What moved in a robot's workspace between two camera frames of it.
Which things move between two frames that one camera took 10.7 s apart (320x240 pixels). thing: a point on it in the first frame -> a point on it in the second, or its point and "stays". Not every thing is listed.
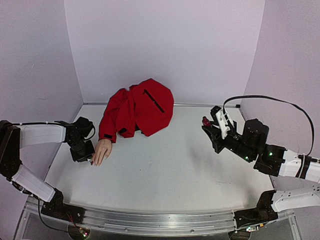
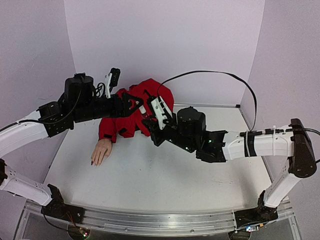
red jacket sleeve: (147, 106) stays
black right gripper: (219, 136) -> (155, 132)
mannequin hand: (102, 146) stays
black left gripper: (91, 151) -> (126, 109)
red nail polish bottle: (206, 122) -> (145, 116)
